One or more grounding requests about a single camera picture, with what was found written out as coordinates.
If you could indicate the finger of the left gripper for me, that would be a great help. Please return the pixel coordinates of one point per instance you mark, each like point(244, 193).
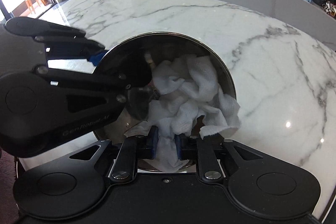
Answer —
point(138, 89)
point(73, 48)

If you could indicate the white paper towel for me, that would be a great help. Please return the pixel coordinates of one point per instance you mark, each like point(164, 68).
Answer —
point(188, 89)

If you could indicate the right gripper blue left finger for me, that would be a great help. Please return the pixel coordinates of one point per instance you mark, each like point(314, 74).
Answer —
point(133, 149)

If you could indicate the blue steel bowl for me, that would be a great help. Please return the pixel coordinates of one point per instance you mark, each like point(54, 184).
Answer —
point(150, 50)

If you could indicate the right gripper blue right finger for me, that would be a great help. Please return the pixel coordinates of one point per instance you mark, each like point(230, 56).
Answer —
point(201, 153)

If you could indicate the cow figurines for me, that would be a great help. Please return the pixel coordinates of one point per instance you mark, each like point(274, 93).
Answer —
point(329, 8)

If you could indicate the orange stool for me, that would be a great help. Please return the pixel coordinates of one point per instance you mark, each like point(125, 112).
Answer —
point(30, 5)

